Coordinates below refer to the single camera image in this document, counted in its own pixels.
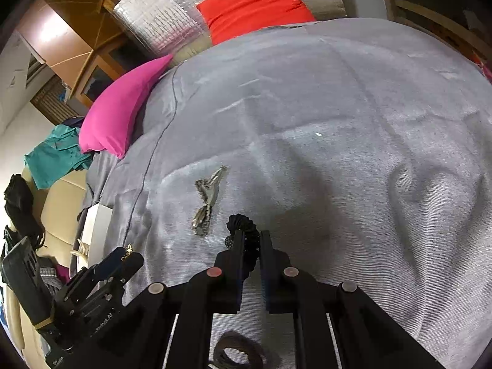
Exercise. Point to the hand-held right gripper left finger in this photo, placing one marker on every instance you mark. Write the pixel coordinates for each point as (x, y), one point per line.
(240, 276)

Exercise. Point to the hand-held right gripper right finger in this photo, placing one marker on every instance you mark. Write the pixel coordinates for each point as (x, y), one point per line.
(264, 276)

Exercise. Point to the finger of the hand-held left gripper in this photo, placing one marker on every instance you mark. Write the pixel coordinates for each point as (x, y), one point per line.
(130, 269)
(109, 263)

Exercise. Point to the small gold brooch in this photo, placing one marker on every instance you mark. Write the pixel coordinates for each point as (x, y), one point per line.
(127, 253)

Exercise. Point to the white rectangular tray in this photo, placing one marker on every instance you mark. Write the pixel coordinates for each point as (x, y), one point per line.
(94, 219)

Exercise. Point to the cream hair claw clip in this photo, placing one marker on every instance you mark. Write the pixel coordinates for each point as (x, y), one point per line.
(80, 250)

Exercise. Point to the magenta towel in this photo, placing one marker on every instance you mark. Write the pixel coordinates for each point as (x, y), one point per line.
(63, 273)

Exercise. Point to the grey knit sweater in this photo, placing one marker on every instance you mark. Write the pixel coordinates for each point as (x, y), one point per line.
(48, 275)

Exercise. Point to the beige leather sofa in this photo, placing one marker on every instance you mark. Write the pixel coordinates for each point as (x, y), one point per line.
(61, 200)

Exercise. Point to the bunch of metal keys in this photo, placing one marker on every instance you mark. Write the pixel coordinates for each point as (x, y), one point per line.
(209, 196)

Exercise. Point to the black jacket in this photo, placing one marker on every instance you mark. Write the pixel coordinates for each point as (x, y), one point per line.
(19, 200)

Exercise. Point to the teal jacket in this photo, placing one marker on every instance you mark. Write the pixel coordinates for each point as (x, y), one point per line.
(50, 157)

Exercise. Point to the grey blanket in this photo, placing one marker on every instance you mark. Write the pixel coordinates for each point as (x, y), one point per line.
(326, 142)

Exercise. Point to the pink pillow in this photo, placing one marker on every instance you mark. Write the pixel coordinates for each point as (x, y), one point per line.
(119, 111)

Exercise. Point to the wooden pillar cabinet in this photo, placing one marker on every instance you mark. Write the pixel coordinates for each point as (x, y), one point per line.
(69, 34)

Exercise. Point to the silver insulation mat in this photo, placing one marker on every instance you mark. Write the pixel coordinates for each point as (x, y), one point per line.
(161, 19)

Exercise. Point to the red pillow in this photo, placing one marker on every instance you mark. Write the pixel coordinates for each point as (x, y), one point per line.
(250, 4)

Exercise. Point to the wooden stair railing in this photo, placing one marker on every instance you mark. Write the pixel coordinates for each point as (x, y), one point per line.
(422, 13)

